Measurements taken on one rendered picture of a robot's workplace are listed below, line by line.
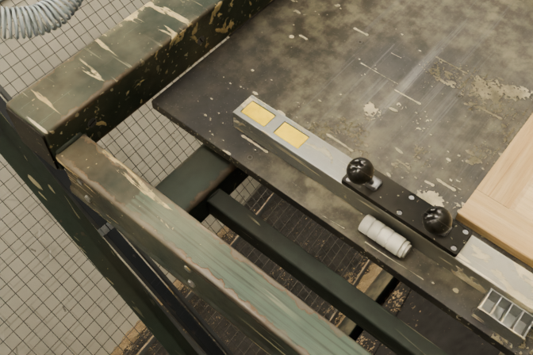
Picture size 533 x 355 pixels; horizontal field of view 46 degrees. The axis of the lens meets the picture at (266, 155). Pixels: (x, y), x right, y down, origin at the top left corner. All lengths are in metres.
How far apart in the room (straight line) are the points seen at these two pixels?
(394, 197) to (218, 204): 0.29
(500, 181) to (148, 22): 0.64
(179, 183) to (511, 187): 0.53
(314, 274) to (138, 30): 0.50
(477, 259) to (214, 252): 0.37
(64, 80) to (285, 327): 0.52
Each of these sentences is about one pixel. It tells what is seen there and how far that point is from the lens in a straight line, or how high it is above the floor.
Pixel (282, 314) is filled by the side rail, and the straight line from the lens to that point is 0.85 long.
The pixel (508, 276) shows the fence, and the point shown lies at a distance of 0.95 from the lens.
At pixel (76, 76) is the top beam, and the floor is 1.83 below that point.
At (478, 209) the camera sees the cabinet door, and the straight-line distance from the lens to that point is 1.01.
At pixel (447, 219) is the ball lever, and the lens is 0.82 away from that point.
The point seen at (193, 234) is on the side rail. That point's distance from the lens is 0.90.
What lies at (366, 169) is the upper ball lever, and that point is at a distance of 0.84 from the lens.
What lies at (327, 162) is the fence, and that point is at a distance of 0.98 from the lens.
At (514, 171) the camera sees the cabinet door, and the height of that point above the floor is 1.30.
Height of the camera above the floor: 1.79
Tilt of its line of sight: 14 degrees down
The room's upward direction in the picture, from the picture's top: 37 degrees counter-clockwise
